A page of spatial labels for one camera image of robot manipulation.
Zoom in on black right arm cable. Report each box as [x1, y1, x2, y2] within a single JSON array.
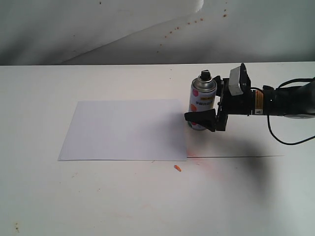
[[267, 77, 315, 146]]

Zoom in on white paper sheet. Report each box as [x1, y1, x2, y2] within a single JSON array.
[[59, 99, 187, 161]]

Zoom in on white backdrop sheet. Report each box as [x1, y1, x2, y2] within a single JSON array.
[[0, 0, 315, 65]]

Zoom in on white dotted spray paint can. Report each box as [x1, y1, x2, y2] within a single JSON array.
[[189, 70, 217, 119]]

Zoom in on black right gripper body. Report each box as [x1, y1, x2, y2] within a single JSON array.
[[216, 78, 264, 131]]

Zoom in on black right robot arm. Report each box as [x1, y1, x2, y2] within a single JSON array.
[[184, 78, 315, 132]]

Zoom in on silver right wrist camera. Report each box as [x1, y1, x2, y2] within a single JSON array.
[[228, 63, 251, 96]]

